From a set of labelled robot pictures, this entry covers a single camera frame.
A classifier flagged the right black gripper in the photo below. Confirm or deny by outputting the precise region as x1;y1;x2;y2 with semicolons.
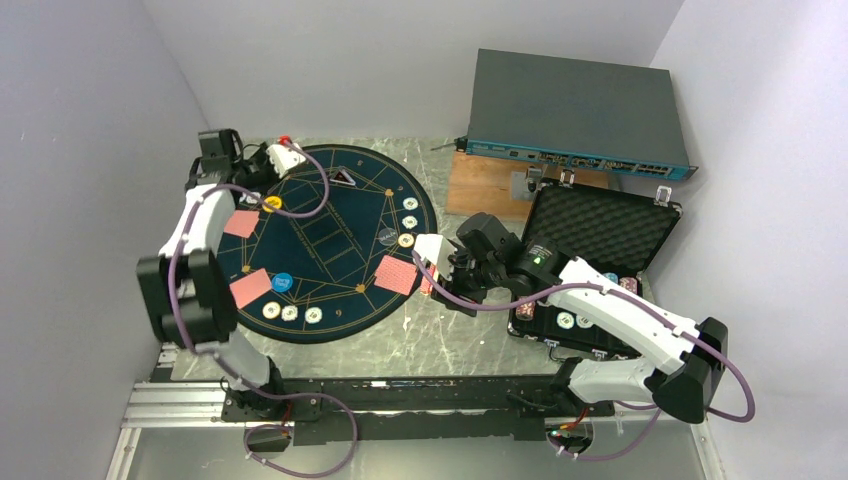
431;241;504;316

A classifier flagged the card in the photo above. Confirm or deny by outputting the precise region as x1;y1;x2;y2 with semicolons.
374;255;418;296
229;269;272;309
224;210;259;239

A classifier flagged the red playing card box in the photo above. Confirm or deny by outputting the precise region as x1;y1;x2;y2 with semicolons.
419;264;439;296

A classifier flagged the yellow chip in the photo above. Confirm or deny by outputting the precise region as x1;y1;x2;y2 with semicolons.
397;233;415;248
261;301;282;320

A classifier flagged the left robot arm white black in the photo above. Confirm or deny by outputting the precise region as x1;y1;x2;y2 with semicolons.
136;129;288;420

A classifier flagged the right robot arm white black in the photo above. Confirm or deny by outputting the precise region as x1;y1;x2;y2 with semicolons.
413;213;729;424

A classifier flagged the yellow round blind button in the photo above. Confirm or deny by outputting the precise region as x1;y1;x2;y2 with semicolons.
262;195;283;213

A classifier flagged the red chip roll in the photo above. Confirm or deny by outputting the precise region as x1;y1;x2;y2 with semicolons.
515;301;536;321

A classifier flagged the wooden board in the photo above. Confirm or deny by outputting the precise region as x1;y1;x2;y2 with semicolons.
445;152;611;223

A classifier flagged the triangular red black marker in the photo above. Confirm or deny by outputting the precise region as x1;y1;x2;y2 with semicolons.
329;167;357;187

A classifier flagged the grey dealer button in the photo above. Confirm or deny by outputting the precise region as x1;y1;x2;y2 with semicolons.
376;227;399;247

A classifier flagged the round dark blue poker mat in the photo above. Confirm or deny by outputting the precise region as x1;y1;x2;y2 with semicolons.
217;144;438;344

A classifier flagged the blue round blind button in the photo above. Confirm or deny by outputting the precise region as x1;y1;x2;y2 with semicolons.
271;272;294;293

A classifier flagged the black poker chip case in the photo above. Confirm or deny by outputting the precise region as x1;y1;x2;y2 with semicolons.
507;184;683;359

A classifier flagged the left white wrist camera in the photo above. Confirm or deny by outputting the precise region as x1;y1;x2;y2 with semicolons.
265;136;307;179

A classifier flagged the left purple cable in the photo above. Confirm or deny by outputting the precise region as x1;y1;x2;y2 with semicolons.
166;140;360;480

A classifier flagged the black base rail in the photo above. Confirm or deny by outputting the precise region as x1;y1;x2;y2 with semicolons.
221;374;614;446

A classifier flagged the grey network switch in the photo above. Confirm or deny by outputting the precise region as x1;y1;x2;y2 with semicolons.
457;49;698;181

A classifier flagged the aluminium frame rail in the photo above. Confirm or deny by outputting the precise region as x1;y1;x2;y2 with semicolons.
105;139;237;480

